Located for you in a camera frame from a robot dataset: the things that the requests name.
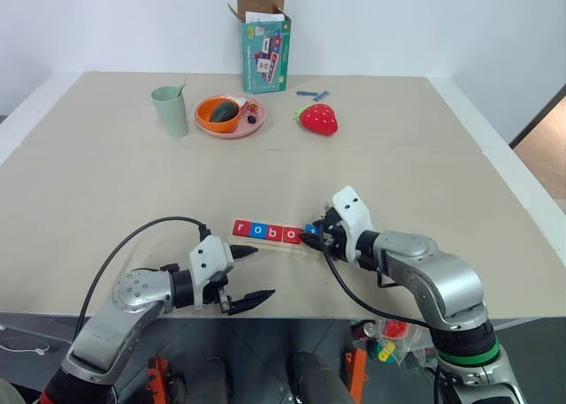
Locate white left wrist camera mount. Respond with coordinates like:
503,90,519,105
188,234,235,310

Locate orange bowl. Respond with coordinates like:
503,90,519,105
195,97,242,133

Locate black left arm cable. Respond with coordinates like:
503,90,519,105
73,216,214,348

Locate teal open cardboard box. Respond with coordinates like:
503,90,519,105
226,0,294,95

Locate long wooden letter tray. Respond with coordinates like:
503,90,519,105
229,220,311,254

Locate thin white floor cable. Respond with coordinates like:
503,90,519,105
0,323,50,357

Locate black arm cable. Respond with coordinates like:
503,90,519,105
321,243,444,404
73,216,214,348

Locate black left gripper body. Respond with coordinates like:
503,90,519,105
204,272,232,316

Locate white paper sheets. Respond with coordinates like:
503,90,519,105
243,10,286,25

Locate orange and black tool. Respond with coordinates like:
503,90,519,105
147,354,172,404

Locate orange bracket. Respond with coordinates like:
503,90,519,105
344,347,369,397

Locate clear bag of toys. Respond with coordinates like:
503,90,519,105
352,318,440,370

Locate dark green toy avocado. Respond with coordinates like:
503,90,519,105
208,103,241,124

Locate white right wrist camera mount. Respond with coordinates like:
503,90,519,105
331,185,377,262

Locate brown wooden door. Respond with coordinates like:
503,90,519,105
509,82,566,211

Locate red toy strawberry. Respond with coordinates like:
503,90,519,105
291,103,340,137

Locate pale green cup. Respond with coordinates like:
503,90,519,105
150,85,190,139

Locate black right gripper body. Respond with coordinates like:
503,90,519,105
319,206,351,261

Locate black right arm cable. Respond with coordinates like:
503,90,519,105
321,243,444,404

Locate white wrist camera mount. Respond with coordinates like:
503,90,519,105
188,234,235,310
331,185,377,262

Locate dark rounded shape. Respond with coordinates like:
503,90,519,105
286,349,356,404

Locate pink round plate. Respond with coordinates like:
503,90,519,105
193,94,270,140

